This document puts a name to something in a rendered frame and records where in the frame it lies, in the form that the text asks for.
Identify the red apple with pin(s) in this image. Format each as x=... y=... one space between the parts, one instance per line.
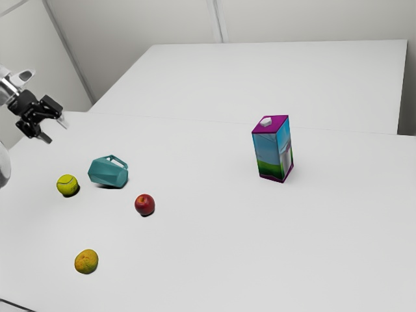
x=144 y=204

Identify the yellow orange fruit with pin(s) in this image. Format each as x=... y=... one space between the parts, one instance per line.
x=86 y=261

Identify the purple blue green carton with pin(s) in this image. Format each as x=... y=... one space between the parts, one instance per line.
x=273 y=149

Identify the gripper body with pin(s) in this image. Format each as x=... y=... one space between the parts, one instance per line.
x=23 y=104

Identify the teal faceted mug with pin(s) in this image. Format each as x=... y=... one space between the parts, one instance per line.
x=109 y=171

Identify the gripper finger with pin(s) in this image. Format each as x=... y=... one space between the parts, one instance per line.
x=33 y=128
x=49 y=108

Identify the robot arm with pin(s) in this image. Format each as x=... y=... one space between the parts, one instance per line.
x=6 y=85

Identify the yellow tennis ball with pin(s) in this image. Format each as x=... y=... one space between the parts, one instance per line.
x=67 y=184

